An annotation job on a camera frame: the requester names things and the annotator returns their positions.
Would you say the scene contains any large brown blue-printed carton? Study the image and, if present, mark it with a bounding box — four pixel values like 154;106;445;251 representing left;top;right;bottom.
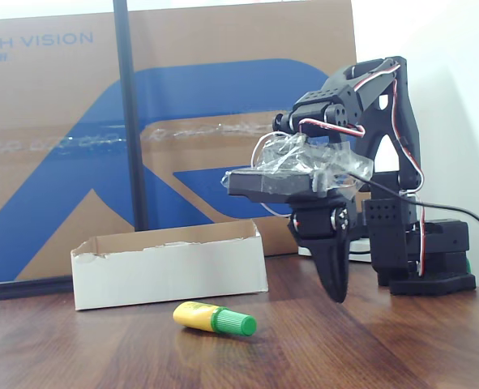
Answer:
0;0;358;284

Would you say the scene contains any white cardboard box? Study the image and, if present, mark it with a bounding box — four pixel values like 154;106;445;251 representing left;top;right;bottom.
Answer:
70;219;270;312

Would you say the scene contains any tape-wrapped black camera mount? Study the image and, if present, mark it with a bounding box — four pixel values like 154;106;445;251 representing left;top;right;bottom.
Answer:
221;131;374;204

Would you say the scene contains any black camera cable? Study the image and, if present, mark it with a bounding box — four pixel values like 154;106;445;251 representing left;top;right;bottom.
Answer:
344;170;479;245

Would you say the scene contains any black vertical pole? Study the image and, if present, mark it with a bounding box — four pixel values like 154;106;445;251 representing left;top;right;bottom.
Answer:
112;0;150;233

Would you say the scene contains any black flat bar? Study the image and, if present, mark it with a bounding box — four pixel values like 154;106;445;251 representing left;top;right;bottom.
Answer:
0;276;75;303

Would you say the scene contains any yellow glue tube green cap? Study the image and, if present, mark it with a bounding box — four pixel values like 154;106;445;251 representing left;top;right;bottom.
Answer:
172;301;258;337

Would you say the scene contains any red white servo cable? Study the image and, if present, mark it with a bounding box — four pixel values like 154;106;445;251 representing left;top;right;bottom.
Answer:
297;64;427;280

